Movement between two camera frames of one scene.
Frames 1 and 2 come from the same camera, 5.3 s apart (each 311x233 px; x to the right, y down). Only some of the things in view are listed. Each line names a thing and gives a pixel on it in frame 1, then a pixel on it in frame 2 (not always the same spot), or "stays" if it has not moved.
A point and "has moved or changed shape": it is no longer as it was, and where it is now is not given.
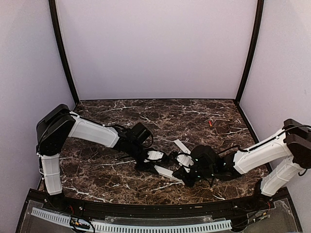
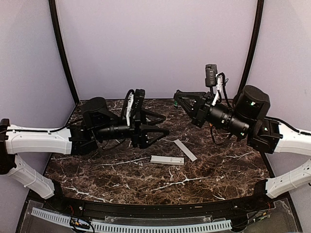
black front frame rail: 183,209 stays
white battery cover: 179,143 has moved or changed shape
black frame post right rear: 259,17 stays
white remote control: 167,173 to 175,160
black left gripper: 147,166 to 139,134
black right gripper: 180,174 to 198,112
